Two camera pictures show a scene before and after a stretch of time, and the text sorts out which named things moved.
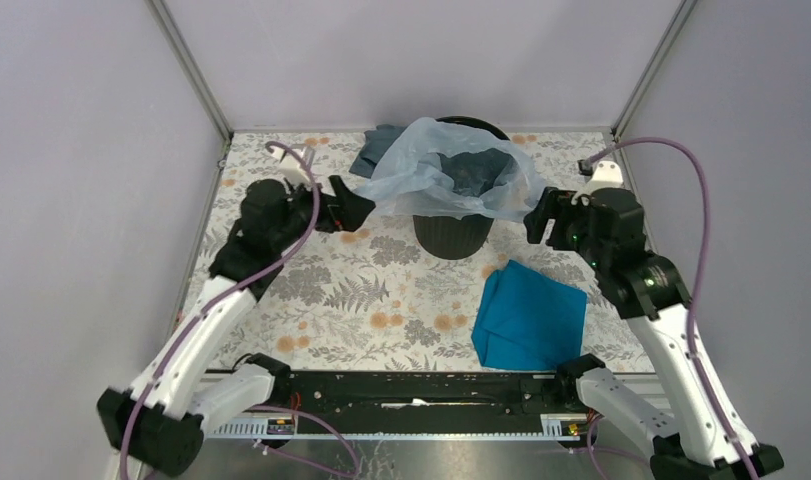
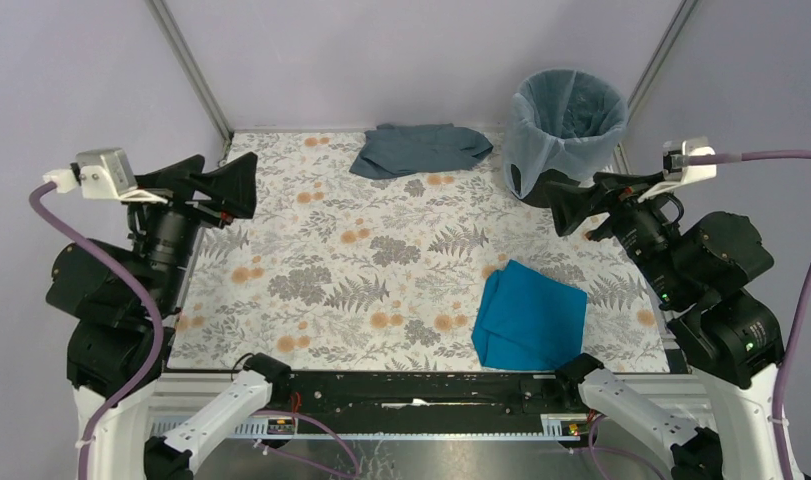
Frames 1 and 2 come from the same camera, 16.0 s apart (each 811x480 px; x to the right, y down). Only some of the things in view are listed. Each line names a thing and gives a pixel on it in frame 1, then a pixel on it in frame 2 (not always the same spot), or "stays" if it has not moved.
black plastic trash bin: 452,238 -> 540,195
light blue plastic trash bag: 445,168 -> 565,121
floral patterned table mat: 368,299 stays
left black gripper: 346,209 -> 233,184
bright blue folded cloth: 527,320 stays
